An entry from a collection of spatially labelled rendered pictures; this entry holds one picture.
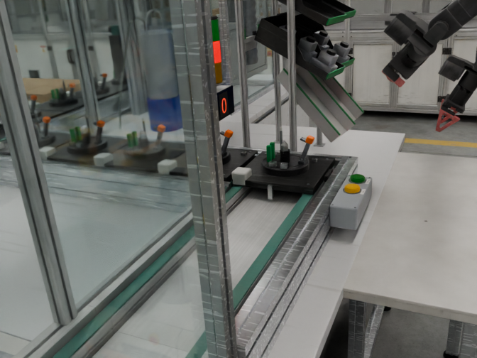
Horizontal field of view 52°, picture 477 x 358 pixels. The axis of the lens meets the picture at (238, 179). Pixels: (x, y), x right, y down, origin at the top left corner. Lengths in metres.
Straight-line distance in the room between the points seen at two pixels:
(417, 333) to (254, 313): 1.57
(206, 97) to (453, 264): 0.87
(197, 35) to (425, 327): 2.08
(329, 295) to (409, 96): 4.40
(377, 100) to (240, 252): 4.41
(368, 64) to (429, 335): 3.51
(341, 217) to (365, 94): 4.23
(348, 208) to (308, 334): 0.37
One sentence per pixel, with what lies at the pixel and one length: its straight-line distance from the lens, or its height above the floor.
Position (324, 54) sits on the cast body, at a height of 1.26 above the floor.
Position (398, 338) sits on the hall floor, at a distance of 2.34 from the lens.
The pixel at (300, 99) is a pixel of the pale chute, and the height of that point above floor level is 1.12.
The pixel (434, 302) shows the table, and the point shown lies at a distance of 1.11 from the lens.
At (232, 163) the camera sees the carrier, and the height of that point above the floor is 0.97.
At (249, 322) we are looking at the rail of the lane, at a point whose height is 0.96.
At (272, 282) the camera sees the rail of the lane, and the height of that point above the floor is 0.95.
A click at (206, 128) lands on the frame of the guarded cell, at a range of 0.50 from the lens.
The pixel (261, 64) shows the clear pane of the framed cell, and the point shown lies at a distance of 2.81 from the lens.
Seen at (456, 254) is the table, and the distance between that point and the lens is 1.28.
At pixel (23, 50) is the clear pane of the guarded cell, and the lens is 0.34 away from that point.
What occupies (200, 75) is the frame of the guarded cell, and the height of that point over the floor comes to 1.41.
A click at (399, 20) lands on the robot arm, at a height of 1.38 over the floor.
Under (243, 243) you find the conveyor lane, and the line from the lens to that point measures 1.16.
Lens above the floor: 1.50
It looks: 23 degrees down
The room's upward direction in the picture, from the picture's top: 4 degrees counter-clockwise
